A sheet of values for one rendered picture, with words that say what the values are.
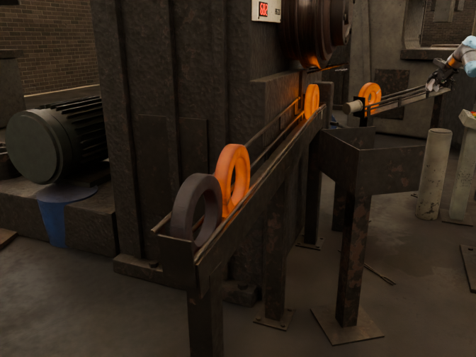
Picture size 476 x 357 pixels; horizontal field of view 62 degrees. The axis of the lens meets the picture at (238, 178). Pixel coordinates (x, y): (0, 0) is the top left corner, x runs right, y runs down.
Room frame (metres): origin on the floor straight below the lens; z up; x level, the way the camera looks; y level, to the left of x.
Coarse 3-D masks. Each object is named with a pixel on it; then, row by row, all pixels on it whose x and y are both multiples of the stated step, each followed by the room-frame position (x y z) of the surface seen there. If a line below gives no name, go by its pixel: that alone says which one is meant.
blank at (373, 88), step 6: (366, 84) 2.06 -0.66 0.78; (372, 84) 2.06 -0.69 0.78; (366, 90) 2.04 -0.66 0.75; (372, 90) 2.06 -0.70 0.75; (378, 90) 2.09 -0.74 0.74; (366, 96) 2.04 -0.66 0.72; (372, 96) 2.11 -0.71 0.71; (378, 96) 2.10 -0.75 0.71; (366, 102) 2.04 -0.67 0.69; (372, 102) 2.09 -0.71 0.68; (366, 108) 2.04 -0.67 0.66
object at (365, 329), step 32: (352, 128) 1.31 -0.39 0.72; (320, 160) 1.27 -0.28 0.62; (352, 160) 1.06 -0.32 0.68; (384, 160) 1.05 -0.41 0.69; (416, 160) 1.07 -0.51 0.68; (352, 192) 1.04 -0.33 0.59; (384, 192) 1.05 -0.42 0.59; (352, 224) 1.17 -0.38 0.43; (352, 256) 1.17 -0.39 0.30; (352, 288) 1.17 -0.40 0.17; (320, 320) 1.21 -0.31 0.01; (352, 320) 1.17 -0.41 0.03
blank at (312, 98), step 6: (312, 84) 1.75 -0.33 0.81; (312, 90) 1.70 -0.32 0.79; (318, 90) 1.79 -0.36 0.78; (306, 96) 1.70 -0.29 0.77; (312, 96) 1.69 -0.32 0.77; (318, 96) 1.80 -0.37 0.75; (306, 102) 1.69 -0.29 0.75; (312, 102) 1.69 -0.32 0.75; (318, 102) 1.80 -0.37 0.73; (306, 108) 1.69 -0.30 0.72; (312, 108) 1.70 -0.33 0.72; (306, 114) 1.70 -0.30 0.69
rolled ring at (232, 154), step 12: (228, 144) 0.93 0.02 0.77; (240, 144) 0.93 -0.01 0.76; (228, 156) 0.87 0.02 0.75; (240, 156) 0.93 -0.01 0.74; (216, 168) 0.86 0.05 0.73; (228, 168) 0.85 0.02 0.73; (240, 168) 0.98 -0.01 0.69; (228, 180) 0.84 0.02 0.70; (240, 180) 0.97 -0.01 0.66; (228, 192) 0.84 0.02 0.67; (240, 192) 0.96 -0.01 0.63; (228, 204) 0.84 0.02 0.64
